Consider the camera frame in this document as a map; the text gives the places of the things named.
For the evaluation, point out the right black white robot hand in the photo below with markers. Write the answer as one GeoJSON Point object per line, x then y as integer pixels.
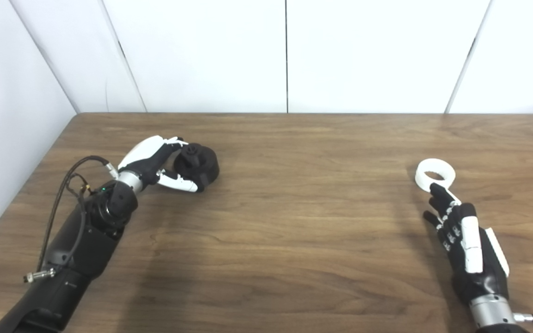
{"type": "Point", "coordinates": [491, 273]}

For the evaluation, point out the round black plastic part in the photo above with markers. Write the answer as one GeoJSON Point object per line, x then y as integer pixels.
{"type": "Point", "coordinates": [204, 164]}

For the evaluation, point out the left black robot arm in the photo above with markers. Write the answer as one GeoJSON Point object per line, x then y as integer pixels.
{"type": "Point", "coordinates": [86, 249]}

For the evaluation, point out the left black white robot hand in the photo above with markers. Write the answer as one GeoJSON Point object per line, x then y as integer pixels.
{"type": "Point", "coordinates": [144, 159]}

